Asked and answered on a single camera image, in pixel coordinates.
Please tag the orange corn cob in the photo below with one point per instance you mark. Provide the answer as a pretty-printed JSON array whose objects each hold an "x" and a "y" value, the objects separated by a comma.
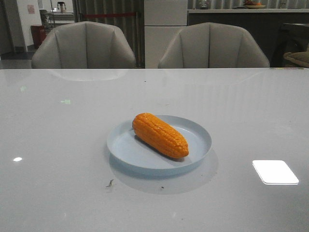
[{"x": 160, "y": 135}]

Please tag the light blue plate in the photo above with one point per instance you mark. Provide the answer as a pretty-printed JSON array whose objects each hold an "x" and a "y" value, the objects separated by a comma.
[{"x": 137, "y": 156}]

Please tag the right beige leather chair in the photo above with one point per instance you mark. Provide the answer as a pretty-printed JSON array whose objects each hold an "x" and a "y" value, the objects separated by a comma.
[{"x": 213, "y": 45}]

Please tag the beige leather chair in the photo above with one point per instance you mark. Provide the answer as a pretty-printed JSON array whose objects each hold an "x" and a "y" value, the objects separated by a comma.
[
  {"x": 213, "y": 45},
  {"x": 84, "y": 45}
]

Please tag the white refrigerator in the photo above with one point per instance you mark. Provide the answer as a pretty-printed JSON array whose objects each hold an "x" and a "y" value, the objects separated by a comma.
[{"x": 162, "y": 19}]

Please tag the left beige leather chair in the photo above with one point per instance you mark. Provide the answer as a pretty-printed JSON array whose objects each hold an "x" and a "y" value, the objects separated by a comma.
[{"x": 84, "y": 45}]

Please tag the red barrier belt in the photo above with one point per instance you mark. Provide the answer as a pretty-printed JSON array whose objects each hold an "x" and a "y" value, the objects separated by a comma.
[{"x": 109, "y": 15}]

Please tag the red bin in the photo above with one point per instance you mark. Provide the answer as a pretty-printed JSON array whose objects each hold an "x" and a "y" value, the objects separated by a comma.
[{"x": 38, "y": 35}]

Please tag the fruit bowl on counter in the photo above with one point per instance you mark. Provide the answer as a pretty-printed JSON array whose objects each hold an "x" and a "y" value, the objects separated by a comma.
[{"x": 250, "y": 4}]

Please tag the dark counter cabinet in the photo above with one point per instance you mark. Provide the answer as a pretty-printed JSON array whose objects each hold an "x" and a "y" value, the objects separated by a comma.
[{"x": 265, "y": 25}]

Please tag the pink wall notice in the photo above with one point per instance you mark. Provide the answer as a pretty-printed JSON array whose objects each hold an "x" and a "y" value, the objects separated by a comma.
[{"x": 31, "y": 9}]

